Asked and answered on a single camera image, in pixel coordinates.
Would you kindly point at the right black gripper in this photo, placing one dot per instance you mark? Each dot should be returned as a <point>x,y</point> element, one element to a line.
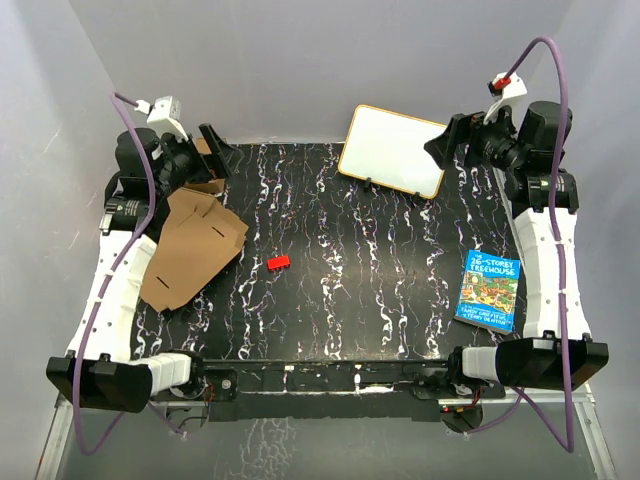
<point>465,129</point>

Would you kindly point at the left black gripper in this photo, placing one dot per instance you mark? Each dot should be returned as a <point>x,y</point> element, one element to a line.
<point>169,142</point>

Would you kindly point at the blue treehouse book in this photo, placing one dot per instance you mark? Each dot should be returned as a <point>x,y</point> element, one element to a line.
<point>488,292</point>

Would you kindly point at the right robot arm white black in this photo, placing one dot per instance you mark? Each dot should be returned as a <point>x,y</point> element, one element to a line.
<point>556,350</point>

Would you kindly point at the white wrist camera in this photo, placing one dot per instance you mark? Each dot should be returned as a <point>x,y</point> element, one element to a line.
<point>163,116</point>
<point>506,90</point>

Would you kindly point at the aluminium frame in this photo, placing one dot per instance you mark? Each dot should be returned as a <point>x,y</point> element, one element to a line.
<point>174,441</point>

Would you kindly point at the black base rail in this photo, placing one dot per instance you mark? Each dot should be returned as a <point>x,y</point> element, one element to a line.
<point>420,390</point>

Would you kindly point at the red rectangular block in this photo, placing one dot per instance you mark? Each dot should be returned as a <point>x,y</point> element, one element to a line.
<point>278,263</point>

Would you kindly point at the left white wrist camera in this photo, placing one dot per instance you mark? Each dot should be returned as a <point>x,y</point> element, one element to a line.
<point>163,116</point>

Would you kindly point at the small whiteboard with wooden frame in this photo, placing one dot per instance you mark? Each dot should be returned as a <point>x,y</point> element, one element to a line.
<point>386,148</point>

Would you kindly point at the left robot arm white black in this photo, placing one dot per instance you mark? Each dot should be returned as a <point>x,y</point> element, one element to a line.
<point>98,370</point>

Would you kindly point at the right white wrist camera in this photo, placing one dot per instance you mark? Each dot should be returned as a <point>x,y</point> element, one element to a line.
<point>506,90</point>

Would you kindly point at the flat cardboard box stack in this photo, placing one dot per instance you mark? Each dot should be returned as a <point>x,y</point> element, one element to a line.
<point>213,187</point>

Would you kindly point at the folded cardboard box upright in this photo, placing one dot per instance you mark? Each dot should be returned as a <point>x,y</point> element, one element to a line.
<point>202,147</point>

